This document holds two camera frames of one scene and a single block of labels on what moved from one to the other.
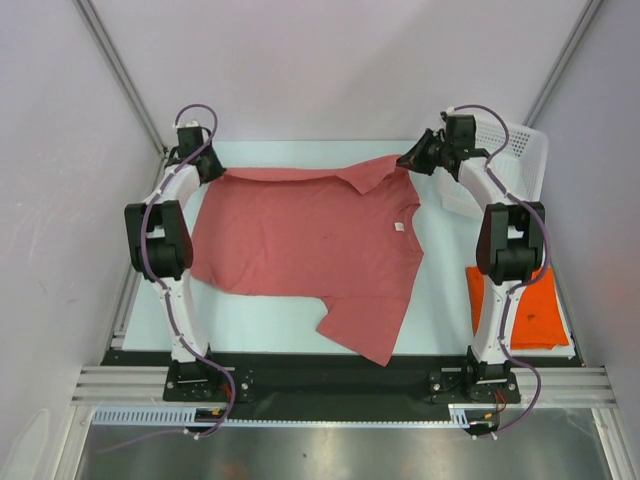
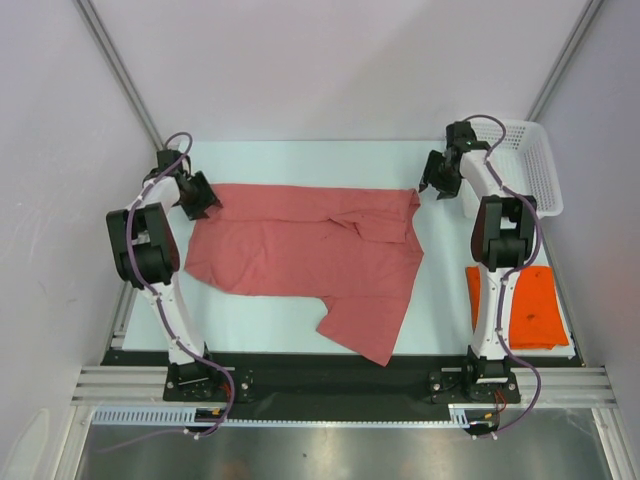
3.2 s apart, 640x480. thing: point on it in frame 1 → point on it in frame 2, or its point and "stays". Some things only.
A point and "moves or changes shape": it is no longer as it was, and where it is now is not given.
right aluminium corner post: [590, 11] stays
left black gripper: [218, 169] → [207, 198]
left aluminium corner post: [121, 73] stays
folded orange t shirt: [538, 321] stays
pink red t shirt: [348, 236] moves or changes shape
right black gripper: [415, 159] → [447, 189]
